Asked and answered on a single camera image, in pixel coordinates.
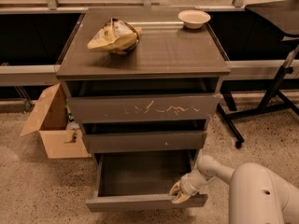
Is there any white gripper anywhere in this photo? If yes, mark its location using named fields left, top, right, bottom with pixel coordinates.
left=169, top=171, right=207, bottom=203

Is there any grey bottom drawer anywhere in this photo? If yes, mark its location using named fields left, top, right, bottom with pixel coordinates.
left=85, top=149, right=208, bottom=213

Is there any grey drawer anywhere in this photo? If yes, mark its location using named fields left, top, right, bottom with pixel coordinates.
left=67, top=93, right=220, bottom=123
left=82, top=131, right=207, bottom=153
left=85, top=149, right=208, bottom=213

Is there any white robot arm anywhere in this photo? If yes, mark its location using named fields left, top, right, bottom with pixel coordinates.
left=170, top=155, right=299, bottom=224

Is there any grey middle drawer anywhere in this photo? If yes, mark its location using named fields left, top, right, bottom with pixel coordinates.
left=82, top=131, right=207, bottom=153

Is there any grey top drawer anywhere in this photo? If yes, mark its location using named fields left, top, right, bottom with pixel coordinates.
left=67, top=93, right=220, bottom=123

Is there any dark grey drawer cabinet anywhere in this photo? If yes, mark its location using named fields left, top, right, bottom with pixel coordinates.
left=55, top=7, right=231, bottom=178

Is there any open cardboard box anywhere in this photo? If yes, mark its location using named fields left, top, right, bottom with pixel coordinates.
left=21, top=84, right=89, bottom=159

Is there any green bottle in box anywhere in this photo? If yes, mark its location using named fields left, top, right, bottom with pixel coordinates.
left=65, top=103, right=74, bottom=123

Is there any yellow crumpled chip bag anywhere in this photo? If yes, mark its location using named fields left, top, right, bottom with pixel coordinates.
left=87, top=18, right=142, bottom=55

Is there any white paper bowl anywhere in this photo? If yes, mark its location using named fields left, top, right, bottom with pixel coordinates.
left=178, top=10, right=211, bottom=29

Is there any black rolling side table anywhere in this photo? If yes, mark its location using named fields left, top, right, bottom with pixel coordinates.
left=217, top=0, right=299, bottom=148

